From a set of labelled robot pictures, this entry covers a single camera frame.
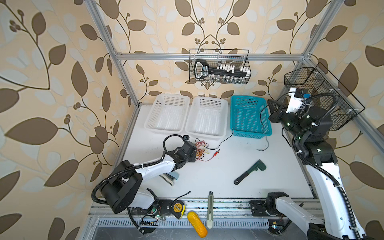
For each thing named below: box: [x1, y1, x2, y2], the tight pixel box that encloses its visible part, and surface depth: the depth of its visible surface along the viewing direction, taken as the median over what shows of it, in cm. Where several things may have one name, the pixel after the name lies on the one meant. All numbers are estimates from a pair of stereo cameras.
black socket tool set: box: [194, 59, 251, 79], surface depth 84 cm
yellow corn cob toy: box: [187, 210, 208, 238], surface depth 69 cm
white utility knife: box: [207, 191, 214, 229], surface depth 75 cm
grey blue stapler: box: [159, 172, 180, 187], surface depth 84 cm
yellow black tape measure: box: [169, 200, 186, 220], surface depth 73 cm
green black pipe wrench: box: [234, 159, 267, 185], surface depth 88 cm
